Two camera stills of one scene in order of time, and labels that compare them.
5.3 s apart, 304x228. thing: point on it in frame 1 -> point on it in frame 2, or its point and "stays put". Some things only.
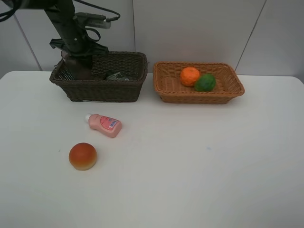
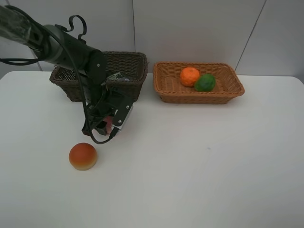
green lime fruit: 205,82 stays put
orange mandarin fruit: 189,76 stays put
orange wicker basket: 167,82 stays put
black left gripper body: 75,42 -> 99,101
